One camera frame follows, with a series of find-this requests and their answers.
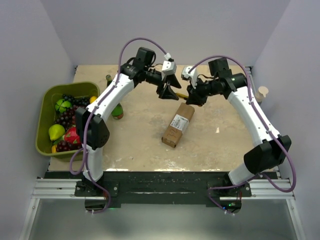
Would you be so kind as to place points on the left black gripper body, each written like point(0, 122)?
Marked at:
point(161, 86)

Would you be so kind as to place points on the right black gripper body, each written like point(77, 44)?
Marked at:
point(202, 89)

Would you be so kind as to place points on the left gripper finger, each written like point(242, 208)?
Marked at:
point(173, 81)
point(168, 94)

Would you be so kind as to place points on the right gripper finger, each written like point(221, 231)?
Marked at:
point(191, 98)
point(200, 101)

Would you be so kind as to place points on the yellow utility knife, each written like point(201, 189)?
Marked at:
point(182, 96)

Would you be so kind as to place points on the brown cardboard express box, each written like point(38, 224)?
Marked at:
point(178, 125)

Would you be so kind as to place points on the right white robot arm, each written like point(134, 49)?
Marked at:
point(269, 146)

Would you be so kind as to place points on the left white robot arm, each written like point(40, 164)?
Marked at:
point(91, 121)

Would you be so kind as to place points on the green glass bottle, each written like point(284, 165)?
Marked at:
point(109, 80)
point(118, 112)

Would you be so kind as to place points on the beige cup bottle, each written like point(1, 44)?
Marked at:
point(261, 94)

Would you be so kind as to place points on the yellow lemon fruit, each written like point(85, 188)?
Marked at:
point(92, 99)

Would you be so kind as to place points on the dark black grape bunch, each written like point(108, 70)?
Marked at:
point(78, 101)

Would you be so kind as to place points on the red purple grape bunch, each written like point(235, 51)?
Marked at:
point(67, 119)

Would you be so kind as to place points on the red dragon fruit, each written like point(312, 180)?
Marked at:
point(71, 136)

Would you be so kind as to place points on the lower dark red grapes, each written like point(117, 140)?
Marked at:
point(64, 146)

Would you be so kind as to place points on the yellow green pear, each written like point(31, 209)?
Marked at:
point(56, 131)

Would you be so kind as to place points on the olive green plastic bin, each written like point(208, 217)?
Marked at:
point(48, 114)

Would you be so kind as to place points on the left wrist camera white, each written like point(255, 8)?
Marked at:
point(168, 68)

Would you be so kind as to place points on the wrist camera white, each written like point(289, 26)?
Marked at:
point(190, 73)
point(168, 68)

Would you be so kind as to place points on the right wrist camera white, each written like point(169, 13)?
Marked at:
point(190, 73)

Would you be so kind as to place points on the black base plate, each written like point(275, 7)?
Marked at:
point(116, 188)

